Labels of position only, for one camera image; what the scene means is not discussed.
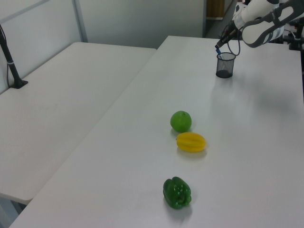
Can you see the dark robot gripper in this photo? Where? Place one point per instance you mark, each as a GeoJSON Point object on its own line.
{"type": "Point", "coordinates": [239, 16]}

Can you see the blue and white marker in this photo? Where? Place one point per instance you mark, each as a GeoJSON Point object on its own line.
{"type": "Point", "coordinates": [218, 51]}

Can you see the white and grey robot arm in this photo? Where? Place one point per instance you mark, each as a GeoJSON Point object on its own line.
{"type": "Point", "coordinates": [256, 31]}

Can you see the black mesh pen holder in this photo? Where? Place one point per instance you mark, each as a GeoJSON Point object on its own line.
{"type": "Point", "coordinates": [225, 66]}

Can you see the brown wooden panel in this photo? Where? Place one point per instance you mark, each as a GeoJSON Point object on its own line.
{"type": "Point", "coordinates": [215, 8]}

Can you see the round green toy fruit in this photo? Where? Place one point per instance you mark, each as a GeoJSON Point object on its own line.
{"type": "Point", "coordinates": [181, 121]}

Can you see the yellow toy starfruit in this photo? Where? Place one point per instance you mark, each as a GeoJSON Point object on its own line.
{"type": "Point", "coordinates": [191, 142]}

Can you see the green toy bell pepper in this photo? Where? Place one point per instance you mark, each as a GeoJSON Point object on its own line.
{"type": "Point", "coordinates": [177, 192]}

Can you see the grey table leg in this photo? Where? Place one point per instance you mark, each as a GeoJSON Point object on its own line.
{"type": "Point", "coordinates": [6, 213]}

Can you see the black camera stand with clamp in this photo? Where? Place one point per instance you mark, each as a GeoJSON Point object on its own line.
{"type": "Point", "coordinates": [297, 42]}

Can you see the grey partition frame post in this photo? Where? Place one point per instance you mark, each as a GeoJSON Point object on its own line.
{"type": "Point", "coordinates": [80, 21]}

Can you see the black camera pole with base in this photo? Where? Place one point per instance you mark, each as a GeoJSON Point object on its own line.
{"type": "Point", "coordinates": [10, 63]}

